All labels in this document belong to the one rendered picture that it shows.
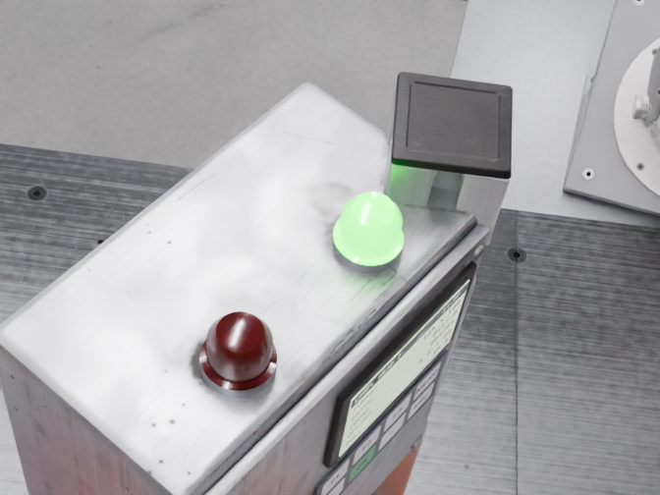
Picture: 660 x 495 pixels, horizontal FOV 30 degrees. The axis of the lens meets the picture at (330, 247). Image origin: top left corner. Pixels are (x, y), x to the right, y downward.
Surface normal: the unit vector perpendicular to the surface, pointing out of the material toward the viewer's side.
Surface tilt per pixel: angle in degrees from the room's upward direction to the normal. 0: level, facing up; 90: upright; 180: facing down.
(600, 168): 41
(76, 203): 0
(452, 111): 0
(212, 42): 0
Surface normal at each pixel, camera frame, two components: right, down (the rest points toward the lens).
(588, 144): -0.10, 0.06
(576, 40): 0.09, -0.59
